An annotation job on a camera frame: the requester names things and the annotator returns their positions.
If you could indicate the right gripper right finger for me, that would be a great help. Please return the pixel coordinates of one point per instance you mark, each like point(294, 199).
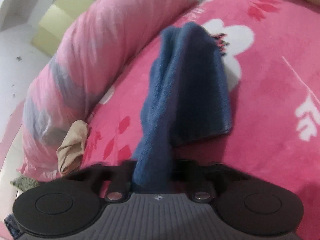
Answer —
point(204, 183)

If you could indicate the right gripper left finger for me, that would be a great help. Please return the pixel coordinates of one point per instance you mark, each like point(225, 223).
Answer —
point(119, 178)

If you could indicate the dark blue fleece garment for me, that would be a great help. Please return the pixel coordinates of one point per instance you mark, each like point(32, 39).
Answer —
point(187, 100)

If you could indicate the beige crumpled garment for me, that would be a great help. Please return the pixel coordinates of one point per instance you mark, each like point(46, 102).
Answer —
point(69, 154)

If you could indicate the green patterned cloth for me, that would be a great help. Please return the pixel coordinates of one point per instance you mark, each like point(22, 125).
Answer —
point(23, 183)

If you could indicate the pink grey rolled duvet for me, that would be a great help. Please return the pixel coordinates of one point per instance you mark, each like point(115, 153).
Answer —
point(92, 54)

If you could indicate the pink floral bed blanket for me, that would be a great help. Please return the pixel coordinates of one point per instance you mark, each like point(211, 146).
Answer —
point(270, 50)

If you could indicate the yellow green wardrobe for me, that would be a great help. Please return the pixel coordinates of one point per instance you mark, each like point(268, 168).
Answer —
point(54, 23)

